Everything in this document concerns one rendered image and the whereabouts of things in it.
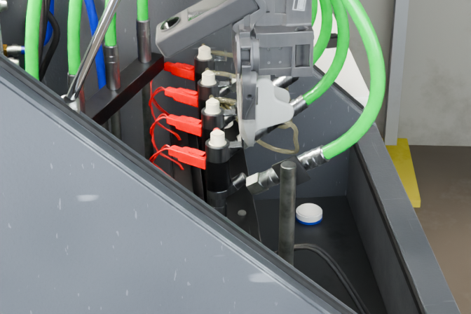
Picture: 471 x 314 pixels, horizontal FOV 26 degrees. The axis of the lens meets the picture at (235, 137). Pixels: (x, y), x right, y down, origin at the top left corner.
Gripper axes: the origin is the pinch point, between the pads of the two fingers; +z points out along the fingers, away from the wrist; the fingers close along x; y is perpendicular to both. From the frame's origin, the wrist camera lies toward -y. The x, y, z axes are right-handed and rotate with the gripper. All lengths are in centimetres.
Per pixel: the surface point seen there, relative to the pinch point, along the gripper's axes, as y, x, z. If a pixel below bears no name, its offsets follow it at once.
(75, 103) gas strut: -15.6, -31.7, -20.8
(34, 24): -21.8, -0.9, -14.9
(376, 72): 11.1, -15.9, -14.6
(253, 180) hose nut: 0.0, -10.9, -0.6
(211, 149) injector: -3.8, -1.1, 1.0
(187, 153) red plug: -6.4, 1.9, 3.0
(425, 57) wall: 76, 193, 80
